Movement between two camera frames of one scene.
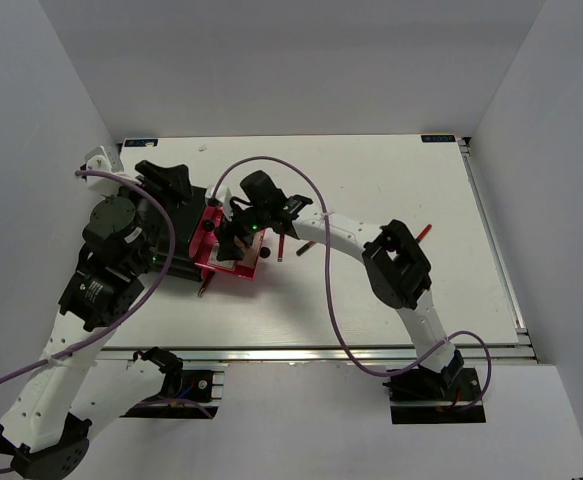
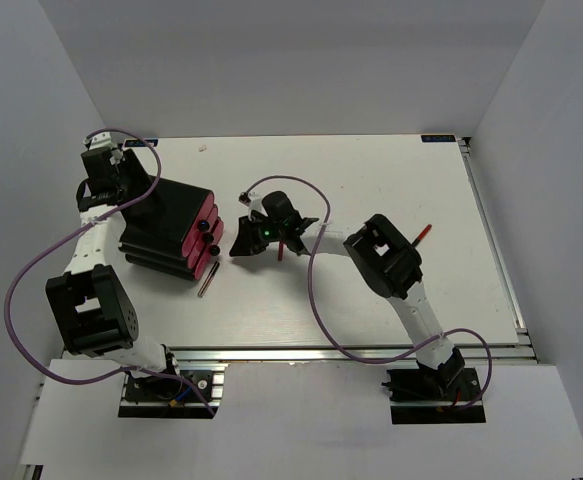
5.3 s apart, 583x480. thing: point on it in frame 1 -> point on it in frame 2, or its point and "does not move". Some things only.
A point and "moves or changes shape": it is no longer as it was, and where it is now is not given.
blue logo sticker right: (437, 138) does not move
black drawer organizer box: (188, 219) does not move
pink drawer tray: (203, 248) moves or changes shape
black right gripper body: (244, 224) -> (272, 232)
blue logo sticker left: (140, 142) does not move
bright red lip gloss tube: (423, 233) does not move
